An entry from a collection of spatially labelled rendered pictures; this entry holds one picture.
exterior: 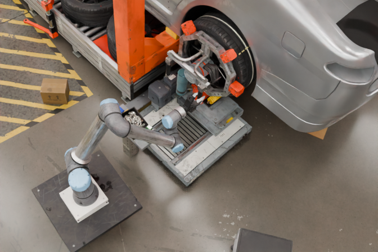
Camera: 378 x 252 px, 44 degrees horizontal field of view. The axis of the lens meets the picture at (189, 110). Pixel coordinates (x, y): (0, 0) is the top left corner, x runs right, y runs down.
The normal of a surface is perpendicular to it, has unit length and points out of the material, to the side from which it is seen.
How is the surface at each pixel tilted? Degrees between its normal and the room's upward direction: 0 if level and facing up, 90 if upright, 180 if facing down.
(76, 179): 5
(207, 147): 0
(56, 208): 0
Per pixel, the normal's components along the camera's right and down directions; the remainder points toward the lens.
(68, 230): 0.08, -0.56
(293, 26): -0.69, 0.44
